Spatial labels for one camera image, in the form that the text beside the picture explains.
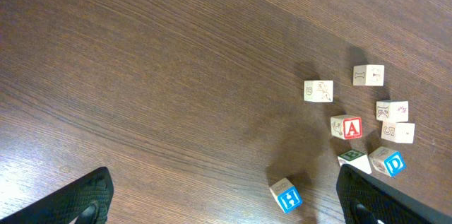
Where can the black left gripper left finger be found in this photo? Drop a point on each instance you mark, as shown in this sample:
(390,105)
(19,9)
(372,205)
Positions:
(85,200)

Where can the red E wooden block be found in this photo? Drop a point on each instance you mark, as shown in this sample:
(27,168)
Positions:
(368,75)

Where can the green B wooden block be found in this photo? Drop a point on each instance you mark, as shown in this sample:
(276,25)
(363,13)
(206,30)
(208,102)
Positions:
(356,159)

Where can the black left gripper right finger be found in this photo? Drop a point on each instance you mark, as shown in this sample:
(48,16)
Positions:
(365,199)

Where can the blue D wooden block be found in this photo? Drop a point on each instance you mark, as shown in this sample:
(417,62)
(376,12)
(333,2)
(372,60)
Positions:
(387,161)

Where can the green V wooden block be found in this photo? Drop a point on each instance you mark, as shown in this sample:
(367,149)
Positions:
(318,91)

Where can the blue H wooden block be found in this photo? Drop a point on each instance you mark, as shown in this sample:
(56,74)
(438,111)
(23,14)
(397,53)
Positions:
(286,195)

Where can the red A wooden block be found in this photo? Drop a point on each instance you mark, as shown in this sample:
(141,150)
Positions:
(346,126)

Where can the wooden K cow block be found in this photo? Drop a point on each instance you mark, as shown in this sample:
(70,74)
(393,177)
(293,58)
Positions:
(401,132)

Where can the wooden K red block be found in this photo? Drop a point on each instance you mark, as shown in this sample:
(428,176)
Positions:
(392,111)

